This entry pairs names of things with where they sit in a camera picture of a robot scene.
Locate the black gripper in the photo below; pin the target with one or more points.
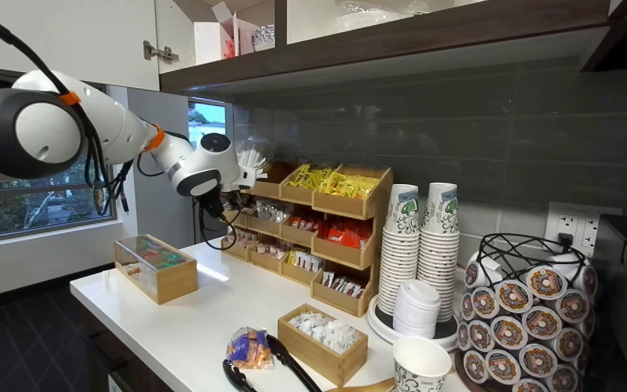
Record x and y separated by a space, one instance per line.
223 201

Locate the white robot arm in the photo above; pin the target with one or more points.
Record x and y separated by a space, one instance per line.
47 122

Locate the white stir sticks bundle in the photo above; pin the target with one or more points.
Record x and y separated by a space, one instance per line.
252 164

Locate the wooden tea bag box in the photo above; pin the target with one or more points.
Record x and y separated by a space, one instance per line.
154 266

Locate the tiered wooden condiment organizer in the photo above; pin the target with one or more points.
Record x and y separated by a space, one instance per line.
318 225

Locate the colourful snack packet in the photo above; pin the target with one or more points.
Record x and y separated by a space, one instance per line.
248 349

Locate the small wooden creamer box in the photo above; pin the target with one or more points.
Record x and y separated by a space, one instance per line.
328 346

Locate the left paper cup stack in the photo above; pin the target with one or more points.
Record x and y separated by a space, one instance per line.
398 249

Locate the paper cup stack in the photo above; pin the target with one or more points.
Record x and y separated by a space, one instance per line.
440 243
398 249

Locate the white cup lids stack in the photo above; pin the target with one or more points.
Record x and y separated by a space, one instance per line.
417 310

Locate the right paper cup stack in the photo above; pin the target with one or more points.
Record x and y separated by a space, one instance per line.
440 243

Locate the single patterned paper cup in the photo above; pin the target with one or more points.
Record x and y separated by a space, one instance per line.
418 365

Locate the dark wooden shelf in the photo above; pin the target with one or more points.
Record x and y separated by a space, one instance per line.
472 36

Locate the wire coffee pod carousel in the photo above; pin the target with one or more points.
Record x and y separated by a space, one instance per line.
525 316

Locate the white wall outlet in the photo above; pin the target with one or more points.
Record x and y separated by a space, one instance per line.
577 220

